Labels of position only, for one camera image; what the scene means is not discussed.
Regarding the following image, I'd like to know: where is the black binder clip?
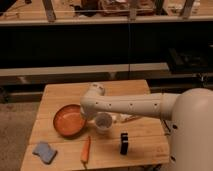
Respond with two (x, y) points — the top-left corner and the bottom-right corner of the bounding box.
(120, 133), (129, 155)

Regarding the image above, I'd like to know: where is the blue sponge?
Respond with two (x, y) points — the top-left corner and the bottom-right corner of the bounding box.
(33, 141), (57, 164)

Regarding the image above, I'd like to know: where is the white plastic bottle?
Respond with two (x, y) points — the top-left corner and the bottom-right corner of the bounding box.
(112, 114), (140, 123)

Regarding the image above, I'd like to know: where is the wooden table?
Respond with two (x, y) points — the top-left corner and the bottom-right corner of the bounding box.
(21, 83), (169, 171)

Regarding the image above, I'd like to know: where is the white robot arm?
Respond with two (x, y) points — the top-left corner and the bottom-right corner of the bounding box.
(80, 83), (213, 171)

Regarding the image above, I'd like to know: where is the orange ceramic bowl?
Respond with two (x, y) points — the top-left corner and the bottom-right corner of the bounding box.
(53, 104), (86, 137)

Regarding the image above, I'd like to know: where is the orange carrot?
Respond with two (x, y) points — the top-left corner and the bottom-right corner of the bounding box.
(81, 136), (91, 163)

